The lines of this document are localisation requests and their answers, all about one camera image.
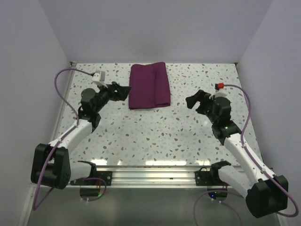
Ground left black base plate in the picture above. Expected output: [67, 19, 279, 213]
[70, 171, 113, 186]

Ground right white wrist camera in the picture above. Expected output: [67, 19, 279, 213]
[209, 83, 227, 99]

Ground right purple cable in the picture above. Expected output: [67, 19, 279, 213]
[193, 84, 297, 226]

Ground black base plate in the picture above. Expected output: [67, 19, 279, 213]
[194, 167, 229, 186]
[70, 171, 113, 186]

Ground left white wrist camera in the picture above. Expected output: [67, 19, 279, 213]
[92, 71, 106, 86]

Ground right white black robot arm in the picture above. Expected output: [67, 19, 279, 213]
[185, 90, 288, 218]

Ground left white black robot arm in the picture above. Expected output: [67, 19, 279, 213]
[31, 82, 131, 189]

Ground purple surgical kit cloth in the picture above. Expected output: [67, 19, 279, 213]
[129, 62, 171, 110]

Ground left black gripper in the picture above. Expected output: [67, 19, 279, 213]
[94, 81, 131, 113]

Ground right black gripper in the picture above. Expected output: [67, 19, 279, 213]
[185, 89, 217, 124]

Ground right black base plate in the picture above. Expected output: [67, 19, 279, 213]
[194, 167, 229, 186]

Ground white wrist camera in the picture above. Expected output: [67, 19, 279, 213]
[209, 83, 227, 99]
[92, 71, 106, 86]

